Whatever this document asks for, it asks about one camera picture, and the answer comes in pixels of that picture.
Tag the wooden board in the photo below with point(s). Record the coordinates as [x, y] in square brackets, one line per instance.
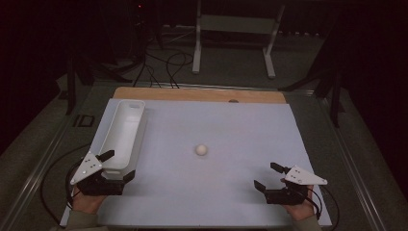
[192, 94]

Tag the metal frame rail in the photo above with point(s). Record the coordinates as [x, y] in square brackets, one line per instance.
[349, 160]
[35, 173]

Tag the dark stand with red light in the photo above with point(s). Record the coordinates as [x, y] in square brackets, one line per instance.
[139, 19]

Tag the person's left hand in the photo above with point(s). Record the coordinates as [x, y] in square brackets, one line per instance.
[86, 203]

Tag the white metal stand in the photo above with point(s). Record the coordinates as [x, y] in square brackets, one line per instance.
[237, 24]

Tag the black rectangular floor frame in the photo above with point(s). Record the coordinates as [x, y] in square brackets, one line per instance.
[75, 121]

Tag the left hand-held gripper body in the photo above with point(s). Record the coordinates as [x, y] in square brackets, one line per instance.
[96, 186]

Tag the white plastic bin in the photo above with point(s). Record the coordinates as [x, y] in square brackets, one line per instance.
[123, 134]

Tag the white table mat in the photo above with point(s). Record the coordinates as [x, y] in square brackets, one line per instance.
[224, 134]

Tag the black floor stand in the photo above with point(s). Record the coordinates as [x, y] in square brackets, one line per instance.
[335, 96]
[71, 89]

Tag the small white ball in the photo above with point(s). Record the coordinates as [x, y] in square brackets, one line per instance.
[201, 149]

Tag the person's right hand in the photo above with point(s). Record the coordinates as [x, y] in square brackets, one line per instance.
[301, 211]

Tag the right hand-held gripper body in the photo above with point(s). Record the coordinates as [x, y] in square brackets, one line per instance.
[284, 195]

